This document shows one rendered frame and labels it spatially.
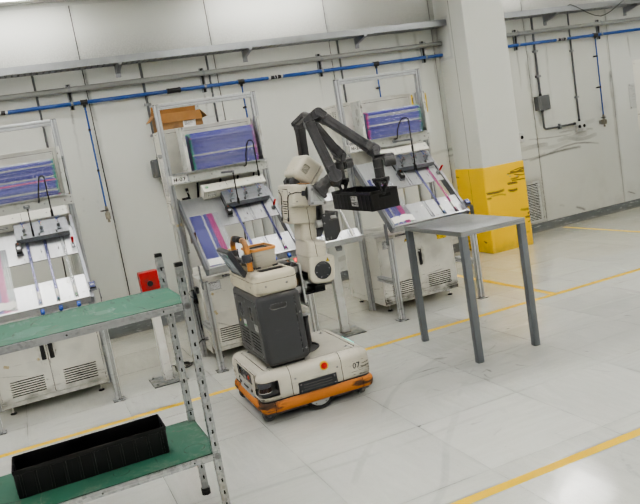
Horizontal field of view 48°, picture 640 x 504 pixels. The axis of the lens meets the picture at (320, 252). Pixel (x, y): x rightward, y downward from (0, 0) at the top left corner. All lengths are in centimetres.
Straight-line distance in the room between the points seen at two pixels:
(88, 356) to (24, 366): 41
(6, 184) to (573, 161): 632
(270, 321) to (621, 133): 652
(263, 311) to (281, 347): 23
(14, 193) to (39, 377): 124
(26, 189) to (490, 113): 462
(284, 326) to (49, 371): 193
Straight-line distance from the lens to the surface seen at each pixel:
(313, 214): 416
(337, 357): 408
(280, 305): 395
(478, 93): 770
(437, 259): 608
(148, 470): 292
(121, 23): 701
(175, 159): 559
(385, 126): 599
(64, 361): 527
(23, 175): 528
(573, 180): 911
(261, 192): 548
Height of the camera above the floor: 145
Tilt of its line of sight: 9 degrees down
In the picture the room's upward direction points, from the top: 10 degrees counter-clockwise
